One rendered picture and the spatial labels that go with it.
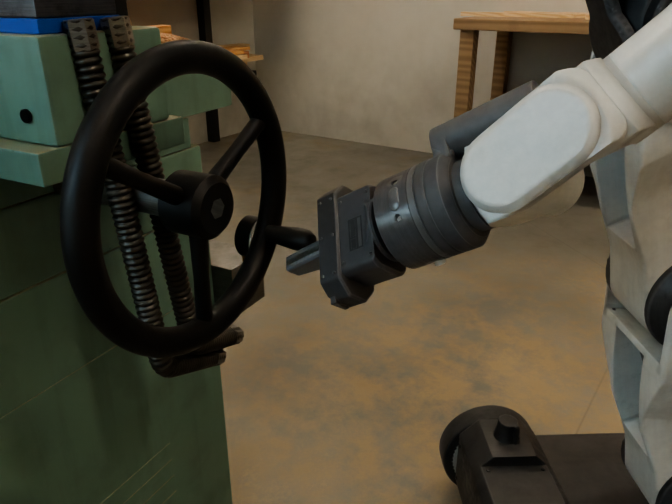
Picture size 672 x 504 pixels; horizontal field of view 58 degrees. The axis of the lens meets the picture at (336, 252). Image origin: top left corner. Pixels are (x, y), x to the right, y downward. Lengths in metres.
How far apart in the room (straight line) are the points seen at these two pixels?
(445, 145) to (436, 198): 0.05
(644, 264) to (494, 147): 0.43
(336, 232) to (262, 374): 1.20
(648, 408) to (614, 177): 0.32
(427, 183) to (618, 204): 0.45
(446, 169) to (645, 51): 0.16
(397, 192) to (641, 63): 0.20
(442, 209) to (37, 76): 0.35
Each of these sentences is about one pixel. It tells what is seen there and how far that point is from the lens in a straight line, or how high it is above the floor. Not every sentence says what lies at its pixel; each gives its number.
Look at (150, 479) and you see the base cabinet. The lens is 0.95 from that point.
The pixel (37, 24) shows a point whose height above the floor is 0.97.
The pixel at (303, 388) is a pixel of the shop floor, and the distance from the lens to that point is 1.69.
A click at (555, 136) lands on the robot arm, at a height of 0.90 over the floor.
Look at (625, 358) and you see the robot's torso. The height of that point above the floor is 0.47.
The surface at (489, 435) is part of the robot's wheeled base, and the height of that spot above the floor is 0.21.
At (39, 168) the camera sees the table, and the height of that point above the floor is 0.86.
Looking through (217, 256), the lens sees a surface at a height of 0.62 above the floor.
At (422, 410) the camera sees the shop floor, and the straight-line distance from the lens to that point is 1.63.
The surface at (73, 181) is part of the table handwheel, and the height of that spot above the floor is 0.87.
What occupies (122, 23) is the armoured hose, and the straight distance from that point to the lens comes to 0.60.
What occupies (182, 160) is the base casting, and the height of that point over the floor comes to 0.79.
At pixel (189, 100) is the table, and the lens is 0.83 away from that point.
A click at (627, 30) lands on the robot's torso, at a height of 0.95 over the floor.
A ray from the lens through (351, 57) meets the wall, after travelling 4.24.
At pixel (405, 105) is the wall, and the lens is 4.08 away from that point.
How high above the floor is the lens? 1.00
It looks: 24 degrees down
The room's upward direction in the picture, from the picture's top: straight up
